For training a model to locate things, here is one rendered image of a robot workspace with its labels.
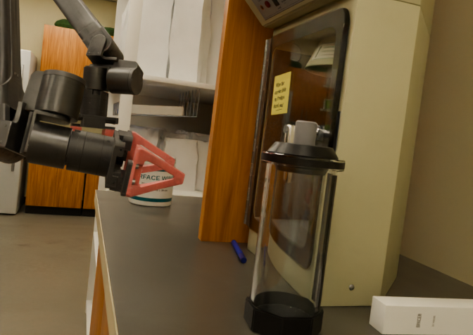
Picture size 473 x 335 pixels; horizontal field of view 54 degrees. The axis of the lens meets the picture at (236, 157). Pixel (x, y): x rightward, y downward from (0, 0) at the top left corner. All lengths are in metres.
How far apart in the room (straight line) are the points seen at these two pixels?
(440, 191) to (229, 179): 0.49
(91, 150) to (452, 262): 0.81
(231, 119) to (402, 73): 0.41
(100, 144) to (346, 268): 0.41
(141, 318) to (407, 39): 0.55
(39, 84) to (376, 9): 0.49
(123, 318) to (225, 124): 0.53
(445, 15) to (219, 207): 0.70
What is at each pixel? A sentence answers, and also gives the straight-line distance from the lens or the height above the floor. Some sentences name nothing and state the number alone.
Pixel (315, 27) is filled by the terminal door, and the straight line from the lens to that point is 0.80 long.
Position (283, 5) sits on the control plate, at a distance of 0.88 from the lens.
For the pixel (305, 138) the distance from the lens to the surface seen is 0.59.
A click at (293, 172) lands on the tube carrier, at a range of 0.56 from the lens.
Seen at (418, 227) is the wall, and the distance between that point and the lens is 1.22.
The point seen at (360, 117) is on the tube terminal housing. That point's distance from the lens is 0.72.
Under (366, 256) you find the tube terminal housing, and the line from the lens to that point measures 0.76.
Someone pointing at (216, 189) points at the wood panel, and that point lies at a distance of 1.02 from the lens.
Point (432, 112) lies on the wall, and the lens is 1.21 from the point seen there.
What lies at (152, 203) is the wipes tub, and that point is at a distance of 1.39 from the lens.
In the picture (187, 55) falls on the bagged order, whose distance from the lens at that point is 1.94.
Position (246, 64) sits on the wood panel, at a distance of 1.04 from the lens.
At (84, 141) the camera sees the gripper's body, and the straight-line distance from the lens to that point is 0.65.
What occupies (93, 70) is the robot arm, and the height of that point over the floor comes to 1.28.
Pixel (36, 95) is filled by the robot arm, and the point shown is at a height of 1.20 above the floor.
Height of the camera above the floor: 1.18
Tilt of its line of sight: 3 degrees down
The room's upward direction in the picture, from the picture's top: 7 degrees clockwise
